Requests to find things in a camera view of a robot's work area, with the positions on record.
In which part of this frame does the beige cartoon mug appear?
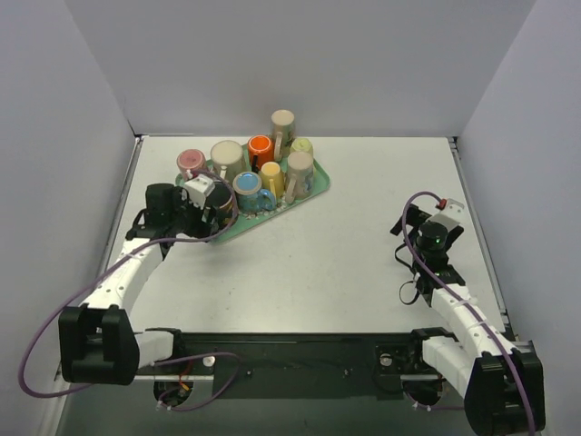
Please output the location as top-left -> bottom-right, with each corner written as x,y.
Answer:
284,152 -> 314,203

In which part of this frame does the pink mug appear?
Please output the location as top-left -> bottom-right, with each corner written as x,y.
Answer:
176,149 -> 207,181

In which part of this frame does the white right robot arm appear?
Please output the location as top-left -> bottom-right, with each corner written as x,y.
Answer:
391,200 -> 546,435

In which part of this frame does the black mug red inside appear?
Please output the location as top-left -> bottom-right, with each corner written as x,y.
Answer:
207,181 -> 237,230

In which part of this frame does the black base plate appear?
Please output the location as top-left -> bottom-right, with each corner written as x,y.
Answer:
137,332 -> 447,404

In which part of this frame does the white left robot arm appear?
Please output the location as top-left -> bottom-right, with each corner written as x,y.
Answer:
58,175 -> 219,385

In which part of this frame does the pale green mug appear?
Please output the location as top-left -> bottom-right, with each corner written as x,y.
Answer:
290,137 -> 314,156

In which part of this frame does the tall beige mug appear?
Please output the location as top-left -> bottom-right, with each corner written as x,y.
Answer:
271,109 -> 295,162

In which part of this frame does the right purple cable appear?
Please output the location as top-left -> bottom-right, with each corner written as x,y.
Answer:
402,191 -> 537,436

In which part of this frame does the orange mug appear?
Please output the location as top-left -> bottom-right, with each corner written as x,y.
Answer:
247,135 -> 274,171

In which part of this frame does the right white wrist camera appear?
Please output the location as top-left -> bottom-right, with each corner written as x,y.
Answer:
428,198 -> 465,231

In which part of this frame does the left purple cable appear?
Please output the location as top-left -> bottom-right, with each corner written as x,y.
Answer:
16,171 -> 249,413

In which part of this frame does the purple cable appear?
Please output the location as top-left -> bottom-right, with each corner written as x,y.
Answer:
402,191 -> 537,436
16,171 -> 249,413

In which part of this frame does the blue butterfly mug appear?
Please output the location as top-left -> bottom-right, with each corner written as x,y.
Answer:
232,172 -> 277,214

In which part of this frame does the cream mug green inside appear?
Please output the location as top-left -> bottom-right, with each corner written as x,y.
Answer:
211,140 -> 248,183

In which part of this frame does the green floral tray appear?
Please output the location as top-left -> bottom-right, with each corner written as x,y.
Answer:
175,142 -> 331,247

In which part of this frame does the small yellow mug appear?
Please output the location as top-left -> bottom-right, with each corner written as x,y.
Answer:
259,162 -> 285,199

